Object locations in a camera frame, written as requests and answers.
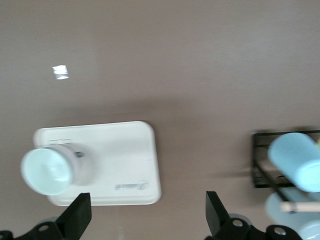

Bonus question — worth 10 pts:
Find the white bowl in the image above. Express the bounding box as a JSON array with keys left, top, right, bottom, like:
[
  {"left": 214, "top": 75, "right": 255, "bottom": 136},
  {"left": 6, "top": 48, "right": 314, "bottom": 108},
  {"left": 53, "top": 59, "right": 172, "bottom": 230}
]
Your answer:
[{"left": 20, "top": 143, "right": 86, "bottom": 196}]

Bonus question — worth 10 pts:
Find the light blue cup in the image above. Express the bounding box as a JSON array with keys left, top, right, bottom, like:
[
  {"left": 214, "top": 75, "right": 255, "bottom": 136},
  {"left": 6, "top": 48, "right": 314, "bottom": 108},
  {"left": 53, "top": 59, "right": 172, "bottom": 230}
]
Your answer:
[{"left": 267, "top": 132, "right": 320, "bottom": 193}]

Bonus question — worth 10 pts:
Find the small tape patch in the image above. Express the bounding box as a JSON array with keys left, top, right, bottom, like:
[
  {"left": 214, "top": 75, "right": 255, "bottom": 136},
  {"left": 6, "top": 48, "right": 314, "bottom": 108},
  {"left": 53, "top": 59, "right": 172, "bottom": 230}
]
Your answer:
[{"left": 51, "top": 64, "right": 70, "bottom": 81}]

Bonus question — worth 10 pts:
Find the beige tray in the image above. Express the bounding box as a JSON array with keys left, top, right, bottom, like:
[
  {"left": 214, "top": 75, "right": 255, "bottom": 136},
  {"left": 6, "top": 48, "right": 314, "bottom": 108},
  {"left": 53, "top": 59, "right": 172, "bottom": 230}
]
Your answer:
[{"left": 33, "top": 120, "right": 162, "bottom": 207}]

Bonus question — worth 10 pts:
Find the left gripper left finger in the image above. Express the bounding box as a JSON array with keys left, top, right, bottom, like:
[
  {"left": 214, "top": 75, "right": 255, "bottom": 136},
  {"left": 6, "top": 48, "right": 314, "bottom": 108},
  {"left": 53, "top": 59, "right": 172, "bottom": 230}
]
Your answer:
[{"left": 56, "top": 192, "right": 92, "bottom": 240}]

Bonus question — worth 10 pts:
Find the grey cup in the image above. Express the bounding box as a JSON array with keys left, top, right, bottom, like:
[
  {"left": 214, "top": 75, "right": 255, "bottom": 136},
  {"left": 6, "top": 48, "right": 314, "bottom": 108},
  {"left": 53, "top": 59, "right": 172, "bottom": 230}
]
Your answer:
[{"left": 264, "top": 187, "right": 320, "bottom": 240}]

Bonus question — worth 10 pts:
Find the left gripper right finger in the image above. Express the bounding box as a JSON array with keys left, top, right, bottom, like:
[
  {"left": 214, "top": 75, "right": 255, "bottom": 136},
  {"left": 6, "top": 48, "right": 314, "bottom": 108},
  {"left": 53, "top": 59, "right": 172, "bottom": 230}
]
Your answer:
[{"left": 205, "top": 191, "right": 251, "bottom": 240}]

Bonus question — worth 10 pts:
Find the black wire cup rack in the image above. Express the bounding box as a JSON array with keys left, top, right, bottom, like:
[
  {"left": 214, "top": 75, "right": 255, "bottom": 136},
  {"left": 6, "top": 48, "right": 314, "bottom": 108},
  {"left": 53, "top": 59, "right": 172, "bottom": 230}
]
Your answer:
[{"left": 251, "top": 129, "right": 320, "bottom": 214}]

